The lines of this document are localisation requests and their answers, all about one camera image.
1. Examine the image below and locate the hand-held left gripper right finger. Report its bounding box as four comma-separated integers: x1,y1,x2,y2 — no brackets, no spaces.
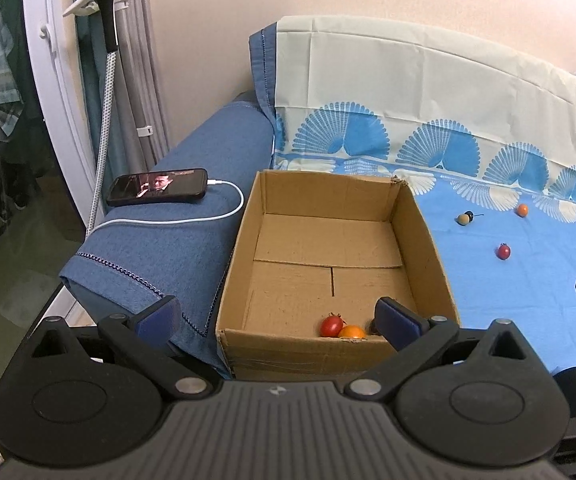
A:
343,297,536,402

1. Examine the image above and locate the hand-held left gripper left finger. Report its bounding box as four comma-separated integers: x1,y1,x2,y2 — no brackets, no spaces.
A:
30,296,215,402

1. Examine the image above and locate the red cherry tomato green calyx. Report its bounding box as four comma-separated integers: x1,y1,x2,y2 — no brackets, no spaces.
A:
319,312,346,338

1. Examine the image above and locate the brown cardboard box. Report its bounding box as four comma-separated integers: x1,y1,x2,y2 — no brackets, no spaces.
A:
215,169,461,381

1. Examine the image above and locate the black smartphone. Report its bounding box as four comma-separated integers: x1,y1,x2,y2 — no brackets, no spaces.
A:
106,168,209,207

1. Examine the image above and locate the blue white fan-print cloth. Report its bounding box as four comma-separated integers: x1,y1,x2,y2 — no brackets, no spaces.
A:
270,14,576,376

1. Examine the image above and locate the white charging cable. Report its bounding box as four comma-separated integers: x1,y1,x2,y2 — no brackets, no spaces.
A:
85,177,245,241

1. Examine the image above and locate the white door frame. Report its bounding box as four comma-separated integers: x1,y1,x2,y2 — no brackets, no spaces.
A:
20,0,101,206

